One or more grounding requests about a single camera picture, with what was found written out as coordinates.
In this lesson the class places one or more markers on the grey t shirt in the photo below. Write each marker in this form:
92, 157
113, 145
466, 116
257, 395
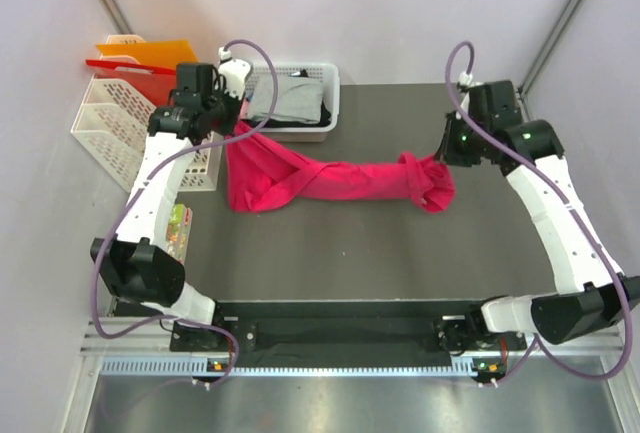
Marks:
298, 100

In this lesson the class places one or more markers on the black t shirt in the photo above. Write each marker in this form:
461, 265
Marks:
325, 118

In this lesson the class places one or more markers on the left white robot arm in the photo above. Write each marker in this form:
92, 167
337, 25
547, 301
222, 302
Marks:
135, 264

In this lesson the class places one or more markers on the white laundry basket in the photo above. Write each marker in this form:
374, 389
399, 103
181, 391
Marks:
326, 73

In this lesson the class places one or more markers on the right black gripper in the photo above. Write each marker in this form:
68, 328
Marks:
446, 152

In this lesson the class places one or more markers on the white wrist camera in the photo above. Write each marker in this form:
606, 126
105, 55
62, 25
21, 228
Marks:
234, 72
466, 81

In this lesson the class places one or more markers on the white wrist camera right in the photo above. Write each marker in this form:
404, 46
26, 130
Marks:
466, 81

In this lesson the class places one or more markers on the aluminium frame rail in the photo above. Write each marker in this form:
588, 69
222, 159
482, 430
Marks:
167, 348

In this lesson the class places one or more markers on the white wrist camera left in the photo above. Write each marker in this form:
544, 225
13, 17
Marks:
234, 72

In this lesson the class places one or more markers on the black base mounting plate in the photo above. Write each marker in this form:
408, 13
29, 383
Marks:
358, 333

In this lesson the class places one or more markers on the pink t shirt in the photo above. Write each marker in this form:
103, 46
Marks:
264, 175

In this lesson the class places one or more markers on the orange folder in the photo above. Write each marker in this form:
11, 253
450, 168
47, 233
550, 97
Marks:
164, 54

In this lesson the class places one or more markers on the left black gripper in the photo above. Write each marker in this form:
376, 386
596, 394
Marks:
219, 91

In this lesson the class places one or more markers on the green treehouse book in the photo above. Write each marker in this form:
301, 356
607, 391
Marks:
178, 231

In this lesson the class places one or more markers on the white file organizer rack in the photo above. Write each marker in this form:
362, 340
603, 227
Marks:
112, 121

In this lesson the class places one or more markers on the red folder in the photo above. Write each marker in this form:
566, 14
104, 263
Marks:
154, 83

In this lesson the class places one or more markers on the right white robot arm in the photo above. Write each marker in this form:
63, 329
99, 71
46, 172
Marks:
533, 162

